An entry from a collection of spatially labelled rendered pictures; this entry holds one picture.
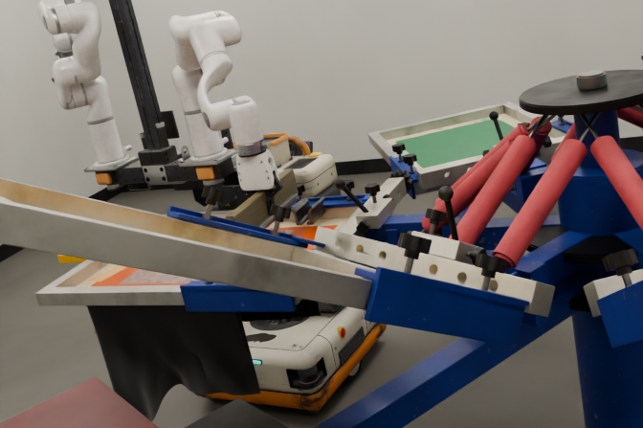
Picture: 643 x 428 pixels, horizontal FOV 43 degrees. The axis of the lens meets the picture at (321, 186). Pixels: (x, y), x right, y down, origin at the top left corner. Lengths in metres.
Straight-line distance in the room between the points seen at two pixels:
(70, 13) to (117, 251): 1.98
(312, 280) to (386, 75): 5.09
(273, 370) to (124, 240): 2.38
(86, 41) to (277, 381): 1.45
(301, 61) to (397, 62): 0.76
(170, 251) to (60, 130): 6.14
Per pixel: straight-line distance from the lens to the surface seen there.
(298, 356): 3.13
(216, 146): 2.68
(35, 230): 0.81
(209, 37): 2.26
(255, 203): 2.09
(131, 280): 2.31
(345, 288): 1.01
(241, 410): 1.54
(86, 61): 2.82
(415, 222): 1.98
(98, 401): 1.38
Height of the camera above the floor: 1.71
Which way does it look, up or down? 16 degrees down
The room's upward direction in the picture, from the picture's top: 12 degrees counter-clockwise
